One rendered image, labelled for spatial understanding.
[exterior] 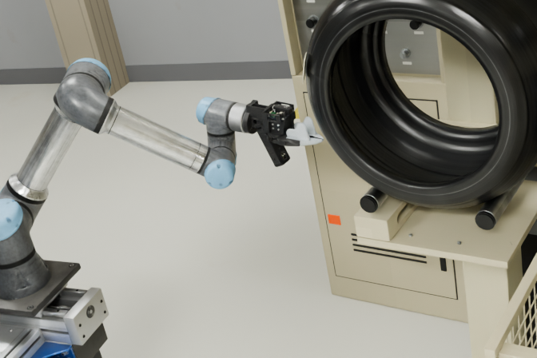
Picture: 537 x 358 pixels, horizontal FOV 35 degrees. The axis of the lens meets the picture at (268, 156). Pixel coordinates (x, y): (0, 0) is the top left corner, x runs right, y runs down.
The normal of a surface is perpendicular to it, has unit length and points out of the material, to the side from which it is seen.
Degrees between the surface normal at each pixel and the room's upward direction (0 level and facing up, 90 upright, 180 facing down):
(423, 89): 90
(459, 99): 90
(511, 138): 93
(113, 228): 0
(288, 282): 0
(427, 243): 0
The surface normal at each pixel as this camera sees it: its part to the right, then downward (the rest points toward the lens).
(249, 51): -0.38, 0.47
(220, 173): 0.02, 0.44
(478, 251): -0.18, -0.88
